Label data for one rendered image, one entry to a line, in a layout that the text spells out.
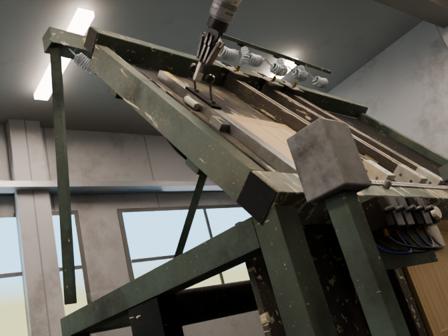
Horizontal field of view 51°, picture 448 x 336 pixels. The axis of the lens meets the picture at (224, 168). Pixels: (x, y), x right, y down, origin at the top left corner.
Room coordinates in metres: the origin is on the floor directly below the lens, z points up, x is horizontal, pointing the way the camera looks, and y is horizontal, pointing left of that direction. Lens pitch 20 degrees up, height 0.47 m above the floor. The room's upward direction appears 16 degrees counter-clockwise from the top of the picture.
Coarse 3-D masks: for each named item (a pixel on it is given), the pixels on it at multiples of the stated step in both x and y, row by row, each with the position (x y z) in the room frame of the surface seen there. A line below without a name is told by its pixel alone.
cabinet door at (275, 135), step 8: (240, 120) 1.74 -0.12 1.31; (248, 120) 1.80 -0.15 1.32; (256, 120) 1.85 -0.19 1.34; (248, 128) 1.70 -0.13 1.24; (256, 128) 1.75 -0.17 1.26; (264, 128) 1.81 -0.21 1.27; (272, 128) 1.86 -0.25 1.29; (280, 128) 1.92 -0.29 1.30; (288, 128) 1.97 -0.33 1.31; (264, 136) 1.70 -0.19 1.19; (272, 136) 1.75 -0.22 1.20; (280, 136) 1.81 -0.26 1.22; (288, 136) 1.86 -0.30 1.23; (272, 144) 1.66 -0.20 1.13; (280, 144) 1.71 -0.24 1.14; (280, 152) 1.62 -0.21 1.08; (288, 152) 1.66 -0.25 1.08
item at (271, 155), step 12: (168, 72) 1.83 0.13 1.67; (168, 84) 1.78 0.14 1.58; (180, 84) 1.74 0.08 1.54; (192, 96) 1.69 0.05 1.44; (204, 108) 1.66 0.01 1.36; (228, 120) 1.59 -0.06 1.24; (228, 132) 1.60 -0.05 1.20; (240, 132) 1.56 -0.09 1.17; (252, 144) 1.53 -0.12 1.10; (264, 144) 1.52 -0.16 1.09; (264, 156) 1.51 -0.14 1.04; (276, 156) 1.48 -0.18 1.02; (276, 168) 1.49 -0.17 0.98; (288, 168) 1.45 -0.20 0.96
